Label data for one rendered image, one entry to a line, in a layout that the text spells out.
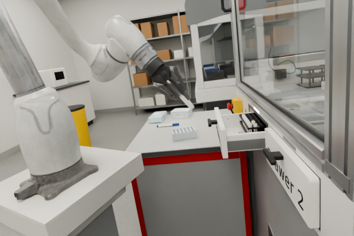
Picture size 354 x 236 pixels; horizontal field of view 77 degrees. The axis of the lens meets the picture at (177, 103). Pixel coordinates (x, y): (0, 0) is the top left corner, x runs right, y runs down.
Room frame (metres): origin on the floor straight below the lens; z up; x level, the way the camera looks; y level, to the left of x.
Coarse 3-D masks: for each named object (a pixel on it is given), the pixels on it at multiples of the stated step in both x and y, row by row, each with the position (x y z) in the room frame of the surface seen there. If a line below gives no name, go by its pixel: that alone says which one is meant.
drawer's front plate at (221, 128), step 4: (216, 108) 0.96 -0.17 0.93; (216, 112) 0.89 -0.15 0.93; (216, 116) 0.87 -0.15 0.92; (220, 116) 0.82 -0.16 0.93; (220, 120) 0.78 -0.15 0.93; (220, 124) 0.73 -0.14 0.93; (220, 128) 0.70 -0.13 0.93; (224, 128) 0.69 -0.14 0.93; (220, 132) 0.70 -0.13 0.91; (224, 132) 0.69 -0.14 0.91; (220, 136) 0.72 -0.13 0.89; (224, 136) 0.69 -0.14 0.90; (224, 140) 0.69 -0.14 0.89; (220, 144) 0.77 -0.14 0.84; (224, 144) 0.69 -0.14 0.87; (224, 148) 0.69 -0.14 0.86; (224, 152) 0.69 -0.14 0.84; (224, 156) 0.69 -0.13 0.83
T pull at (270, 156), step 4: (264, 152) 0.53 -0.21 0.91; (268, 152) 0.52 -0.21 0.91; (272, 152) 0.52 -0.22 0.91; (276, 152) 0.51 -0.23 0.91; (268, 156) 0.50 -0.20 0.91; (272, 156) 0.49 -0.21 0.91; (276, 156) 0.50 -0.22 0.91; (280, 156) 0.49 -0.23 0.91; (268, 160) 0.50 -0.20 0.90; (272, 160) 0.48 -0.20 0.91; (272, 164) 0.48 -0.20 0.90
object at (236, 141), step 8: (248, 112) 0.94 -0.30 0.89; (224, 120) 0.94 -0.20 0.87; (232, 120) 0.94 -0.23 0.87; (240, 120) 0.94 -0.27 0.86; (232, 128) 0.93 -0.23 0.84; (240, 128) 0.91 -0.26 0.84; (232, 136) 0.71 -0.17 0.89; (240, 136) 0.70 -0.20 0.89; (248, 136) 0.70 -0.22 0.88; (256, 136) 0.70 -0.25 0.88; (264, 136) 0.69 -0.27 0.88; (232, 144) 0.70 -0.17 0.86; (240, 144) 0.70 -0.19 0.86; (248, 144) 0.70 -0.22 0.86; (256, 144) 0.70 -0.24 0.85; (264, 144) 0.69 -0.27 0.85
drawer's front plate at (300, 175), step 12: (276, 144) 0.55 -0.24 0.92; (288, 156) 0.46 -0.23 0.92; (276, 168) 0.55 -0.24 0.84; (288, 168) 0.47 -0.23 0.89; (300, 168) 0.40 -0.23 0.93; (300, 180) 0.40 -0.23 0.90; (312, 180) 0.36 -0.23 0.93; (288, 192) 0.47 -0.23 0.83; (312, 192) 0.36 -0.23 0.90; (300, 204) 0.41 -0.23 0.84; (312, 204) 0.36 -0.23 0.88; (312, 216) 0.36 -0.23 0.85; (312, 228) 0.36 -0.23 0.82
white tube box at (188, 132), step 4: (180, 128) 1.14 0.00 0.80; (184, 128) 1.14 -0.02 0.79; (188, 128) 1.13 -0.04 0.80; (192, 128) 1.12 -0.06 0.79; (172, 132) 1.10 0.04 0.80; (176, 132) 1.09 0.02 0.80; (180, 132) 1.08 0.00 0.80; (184, 132) 1.06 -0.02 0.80; (188, 132) 1.07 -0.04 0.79; (192, 132) 1.07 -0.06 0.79; (196, 132) 1.07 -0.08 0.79; (172, 136) 1.06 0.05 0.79; (176, 136) 1.06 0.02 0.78; (180, 136) 1.06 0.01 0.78; (184, 136) 1.06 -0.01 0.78; (188, 136) 1.07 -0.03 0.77; (192, 136) 1.07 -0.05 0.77; (196, 136) 1.07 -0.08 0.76; (176, 140) 1.06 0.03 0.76
